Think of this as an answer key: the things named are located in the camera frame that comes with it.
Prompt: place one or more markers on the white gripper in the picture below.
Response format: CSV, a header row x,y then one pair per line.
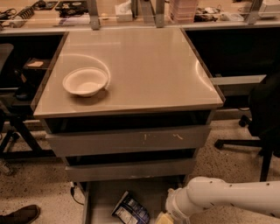
x,y
174,205

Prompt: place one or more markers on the blue chip bag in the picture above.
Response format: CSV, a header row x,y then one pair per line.
x,y
129,211

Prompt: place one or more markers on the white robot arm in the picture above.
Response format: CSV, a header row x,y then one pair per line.
x,y
203,193

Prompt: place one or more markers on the middle drawer front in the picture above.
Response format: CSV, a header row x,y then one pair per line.
x,y
133,170

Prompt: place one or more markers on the open bottom drawer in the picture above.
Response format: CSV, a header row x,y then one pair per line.
x,y
101,197

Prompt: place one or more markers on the grey drawer cabinet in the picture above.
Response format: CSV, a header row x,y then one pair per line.
x,y
155,80

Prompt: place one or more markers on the top drawer front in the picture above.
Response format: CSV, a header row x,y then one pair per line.
x,y
128,140

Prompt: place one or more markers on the dark shoe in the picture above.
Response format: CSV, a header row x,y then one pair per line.
x,y
24,215

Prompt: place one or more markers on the black office chair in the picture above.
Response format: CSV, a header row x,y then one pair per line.
x,y
264,106

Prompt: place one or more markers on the white paper bowl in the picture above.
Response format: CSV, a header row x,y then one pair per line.
x,y
85,82

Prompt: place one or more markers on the black stand left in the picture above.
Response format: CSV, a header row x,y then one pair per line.
x,y
19,130

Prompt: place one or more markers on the pink plastic crate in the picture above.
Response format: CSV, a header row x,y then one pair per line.
x,y
182,11

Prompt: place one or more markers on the white tissue box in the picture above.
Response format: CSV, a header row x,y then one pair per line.
x,y
123,12

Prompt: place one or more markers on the black tray with items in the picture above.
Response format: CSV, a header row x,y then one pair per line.
x,y
72,8

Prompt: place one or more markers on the long grey workbench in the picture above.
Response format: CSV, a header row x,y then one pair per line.
x,y
30,16

